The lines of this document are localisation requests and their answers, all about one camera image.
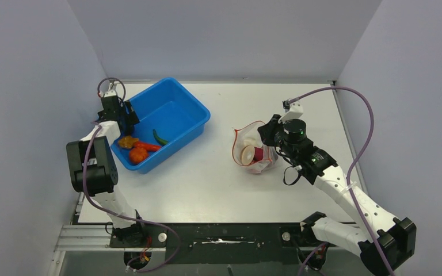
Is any clear zip top bag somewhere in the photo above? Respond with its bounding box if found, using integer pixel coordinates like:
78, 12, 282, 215
231, 121, 278, 174

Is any round white mushroom slice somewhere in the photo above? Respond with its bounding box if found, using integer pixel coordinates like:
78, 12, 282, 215
240, 145, 255, 166

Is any blue plastic bin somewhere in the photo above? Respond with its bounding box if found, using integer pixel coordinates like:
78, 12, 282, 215
111, 78, 211, 174

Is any purple sweet potato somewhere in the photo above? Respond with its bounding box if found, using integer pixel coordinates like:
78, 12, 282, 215
253, 147, 264, 162

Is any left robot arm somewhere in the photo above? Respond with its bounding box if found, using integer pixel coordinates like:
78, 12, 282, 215
66, 91, 145, 242

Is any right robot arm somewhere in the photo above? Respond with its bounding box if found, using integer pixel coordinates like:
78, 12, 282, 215
257, 114, 417, 275

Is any orange carrot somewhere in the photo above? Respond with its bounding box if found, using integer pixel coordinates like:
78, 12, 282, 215
133, 141, 162, 152

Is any orange tomato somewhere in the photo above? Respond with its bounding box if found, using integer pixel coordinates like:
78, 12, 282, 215
128, 147, 149, 165

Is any green chili pepper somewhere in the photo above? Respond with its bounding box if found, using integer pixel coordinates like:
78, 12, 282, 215
153, 129, 169, 147

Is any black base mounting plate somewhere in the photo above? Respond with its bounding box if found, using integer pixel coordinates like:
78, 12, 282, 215
109, 223, 321, 267

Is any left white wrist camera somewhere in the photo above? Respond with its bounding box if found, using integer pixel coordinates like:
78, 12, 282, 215
98, 89, 123, 99

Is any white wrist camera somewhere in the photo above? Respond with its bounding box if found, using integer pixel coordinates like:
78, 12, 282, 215
279, 99, 303, 123
98, 89, 123, 99

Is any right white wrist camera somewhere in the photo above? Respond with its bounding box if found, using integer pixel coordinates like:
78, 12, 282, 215
279, 99, 303, 123

